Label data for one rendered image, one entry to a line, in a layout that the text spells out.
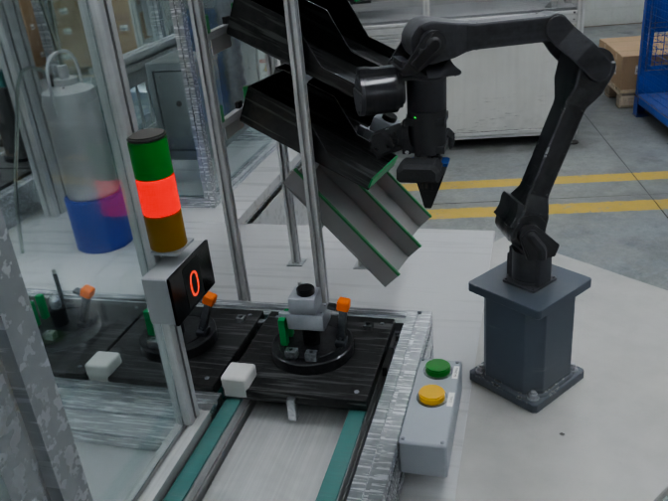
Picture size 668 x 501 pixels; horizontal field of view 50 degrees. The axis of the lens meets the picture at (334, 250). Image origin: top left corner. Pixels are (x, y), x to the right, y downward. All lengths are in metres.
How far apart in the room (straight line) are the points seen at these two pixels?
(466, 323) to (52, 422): 1.29
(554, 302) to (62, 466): 1.00
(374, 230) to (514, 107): 3.80
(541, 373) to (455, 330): 0.27
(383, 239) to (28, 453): 1.25
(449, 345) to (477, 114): 3.84
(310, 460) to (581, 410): 0.47
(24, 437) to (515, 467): 0.99
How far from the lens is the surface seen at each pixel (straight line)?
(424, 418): 1.09
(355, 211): 1.45
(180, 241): 0.97
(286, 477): 1.09
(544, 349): 1.23
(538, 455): 1.19
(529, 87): 5.17
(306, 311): 1.17
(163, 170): 0.93
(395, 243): 1.47
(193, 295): 1.00
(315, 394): 1.14
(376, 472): 1.01
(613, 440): 1.24
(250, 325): 1.33
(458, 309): 1.54
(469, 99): 5.14
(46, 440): 0.24
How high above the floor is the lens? 1.65
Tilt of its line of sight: 26 degrees down
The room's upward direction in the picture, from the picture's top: 6 degrees counter-clockwise
